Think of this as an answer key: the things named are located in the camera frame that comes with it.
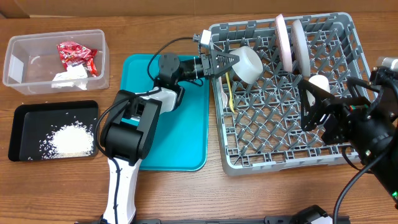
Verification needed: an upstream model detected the grey dishwasher rack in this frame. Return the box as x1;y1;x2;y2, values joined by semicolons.
210;12;371;175

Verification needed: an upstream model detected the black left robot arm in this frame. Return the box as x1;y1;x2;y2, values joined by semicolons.
94;30;240;223

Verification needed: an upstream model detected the yellow plastic spoon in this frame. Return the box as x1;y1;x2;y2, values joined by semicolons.
225;72;234;113

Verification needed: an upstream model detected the white rice pile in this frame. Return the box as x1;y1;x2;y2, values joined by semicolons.
27;111;98;161

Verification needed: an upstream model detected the grey bowl of rice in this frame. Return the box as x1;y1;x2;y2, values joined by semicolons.
230;46;263;84

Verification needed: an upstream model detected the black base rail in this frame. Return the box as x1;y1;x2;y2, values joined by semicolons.
75;216;351;224

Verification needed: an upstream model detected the white plastic cup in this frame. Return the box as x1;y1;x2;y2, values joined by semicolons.
306;75;331;106

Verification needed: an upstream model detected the black plastic tray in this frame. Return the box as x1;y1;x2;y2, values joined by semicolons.
8;100;99;162

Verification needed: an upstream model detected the red ketchup packet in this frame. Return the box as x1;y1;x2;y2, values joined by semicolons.
86;57;98;77

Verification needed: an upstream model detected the teal serving tray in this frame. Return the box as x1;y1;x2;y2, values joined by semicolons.
120;54;210;172

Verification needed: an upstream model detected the grey round plate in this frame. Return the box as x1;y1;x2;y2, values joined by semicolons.
291;19;311;77

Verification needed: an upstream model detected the white napkin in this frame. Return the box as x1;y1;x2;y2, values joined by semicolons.
52;64;88;90

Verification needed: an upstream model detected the silver foil wrapper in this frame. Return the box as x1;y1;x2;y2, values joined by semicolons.
57;41;97;69

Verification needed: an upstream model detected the clear plastic bin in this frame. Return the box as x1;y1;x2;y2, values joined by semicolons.
2;29;109;95

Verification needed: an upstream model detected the pink round plate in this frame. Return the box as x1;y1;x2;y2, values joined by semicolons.
275;14;293;72

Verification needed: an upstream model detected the white plastic fork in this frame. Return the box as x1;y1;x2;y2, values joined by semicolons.
218;77;228;109

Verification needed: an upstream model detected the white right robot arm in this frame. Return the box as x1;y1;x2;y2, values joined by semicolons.
291;57;397;223

